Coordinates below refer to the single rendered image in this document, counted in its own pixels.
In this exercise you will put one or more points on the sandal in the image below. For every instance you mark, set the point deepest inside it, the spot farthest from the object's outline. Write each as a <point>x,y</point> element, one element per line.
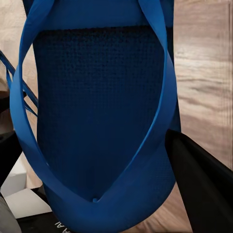
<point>10,74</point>
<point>107,94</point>

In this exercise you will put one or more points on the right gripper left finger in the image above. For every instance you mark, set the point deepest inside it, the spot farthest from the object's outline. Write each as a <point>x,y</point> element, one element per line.
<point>10,150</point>

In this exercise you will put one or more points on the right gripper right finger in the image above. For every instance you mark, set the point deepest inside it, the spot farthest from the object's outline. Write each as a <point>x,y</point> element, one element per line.
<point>205,184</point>

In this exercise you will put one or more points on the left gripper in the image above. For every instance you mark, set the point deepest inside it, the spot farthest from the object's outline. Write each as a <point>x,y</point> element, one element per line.
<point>5,103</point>

